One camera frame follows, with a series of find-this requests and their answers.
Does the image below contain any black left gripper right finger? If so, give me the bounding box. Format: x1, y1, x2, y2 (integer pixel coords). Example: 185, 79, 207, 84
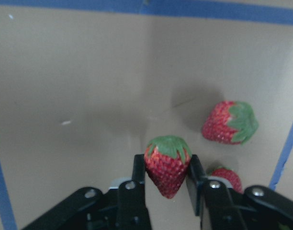
186, 154, 247, 230

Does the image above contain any lone strawberry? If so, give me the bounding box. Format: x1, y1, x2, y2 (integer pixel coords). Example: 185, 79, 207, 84
207, 166, 244, 194

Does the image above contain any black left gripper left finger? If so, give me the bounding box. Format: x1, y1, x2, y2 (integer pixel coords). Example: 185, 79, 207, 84
116, 154, 151, 230

